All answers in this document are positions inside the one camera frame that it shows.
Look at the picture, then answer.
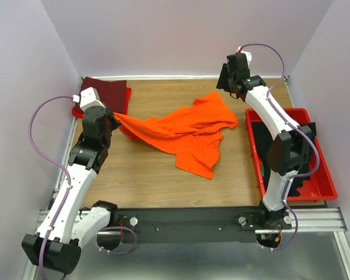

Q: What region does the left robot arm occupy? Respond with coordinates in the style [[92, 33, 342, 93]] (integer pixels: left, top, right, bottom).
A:
[[22, 105, 120, 279]]

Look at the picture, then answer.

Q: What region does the folded red t-shirt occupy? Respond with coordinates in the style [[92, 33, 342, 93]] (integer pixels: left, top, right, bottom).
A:
[[72, 87, 132, 118]]

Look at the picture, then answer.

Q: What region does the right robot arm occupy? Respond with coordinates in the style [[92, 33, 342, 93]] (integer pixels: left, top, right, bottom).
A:
[[216, 51, 320, 229]]

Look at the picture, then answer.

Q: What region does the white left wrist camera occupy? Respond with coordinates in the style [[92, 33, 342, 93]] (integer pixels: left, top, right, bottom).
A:
[[72, 87, 105, 112]]

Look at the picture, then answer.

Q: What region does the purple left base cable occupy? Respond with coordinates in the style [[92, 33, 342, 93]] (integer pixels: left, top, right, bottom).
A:
[[98, 226, 138, 256]]

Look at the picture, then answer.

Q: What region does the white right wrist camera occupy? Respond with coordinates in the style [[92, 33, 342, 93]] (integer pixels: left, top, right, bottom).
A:
[[236, 46, 252, 67]]

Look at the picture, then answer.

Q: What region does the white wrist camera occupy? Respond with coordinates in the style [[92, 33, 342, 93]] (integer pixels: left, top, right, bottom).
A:
[[72, 87, 105, 112], [236, 46, 252, 67]]

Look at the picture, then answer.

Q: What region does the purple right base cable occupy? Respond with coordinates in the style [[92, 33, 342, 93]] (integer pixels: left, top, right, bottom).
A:
[[261, 204, 299, 251]]

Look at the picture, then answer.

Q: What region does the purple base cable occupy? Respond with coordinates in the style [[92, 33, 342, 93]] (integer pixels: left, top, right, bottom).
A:
[[261, 204, 299, 251], [98, 226, 138, 256]]

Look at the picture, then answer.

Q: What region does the orange t-shirt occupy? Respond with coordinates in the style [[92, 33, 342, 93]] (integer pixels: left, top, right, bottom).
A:
[[114, 92, 239, 179]]

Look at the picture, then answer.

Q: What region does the red plastic bin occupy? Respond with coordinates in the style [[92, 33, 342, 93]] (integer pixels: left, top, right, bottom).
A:
[[244, 107, 338, 202]]

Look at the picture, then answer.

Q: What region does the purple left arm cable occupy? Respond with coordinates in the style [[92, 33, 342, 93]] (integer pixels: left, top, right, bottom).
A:
[[28, 96, 76, 280]]

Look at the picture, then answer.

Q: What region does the folded maroon t-shirt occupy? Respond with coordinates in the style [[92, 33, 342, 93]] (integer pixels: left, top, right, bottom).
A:
[[80, 77, 128, 114]]

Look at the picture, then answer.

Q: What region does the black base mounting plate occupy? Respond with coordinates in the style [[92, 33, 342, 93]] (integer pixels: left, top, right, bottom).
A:
[[96, 206, 292, 251]]

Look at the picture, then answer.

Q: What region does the black t-shirt in bin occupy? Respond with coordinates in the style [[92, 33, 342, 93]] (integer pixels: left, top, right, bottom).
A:
[[251, 121, 313, 190]]

